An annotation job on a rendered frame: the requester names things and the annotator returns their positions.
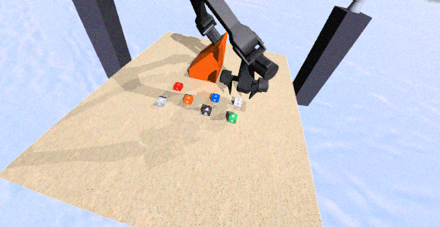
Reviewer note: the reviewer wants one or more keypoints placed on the green block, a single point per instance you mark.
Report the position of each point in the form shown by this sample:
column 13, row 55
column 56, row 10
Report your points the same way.
column 232, row 117

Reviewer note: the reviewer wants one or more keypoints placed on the blue block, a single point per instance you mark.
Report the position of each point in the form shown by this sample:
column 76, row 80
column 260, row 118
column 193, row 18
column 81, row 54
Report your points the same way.
column 215, row 97

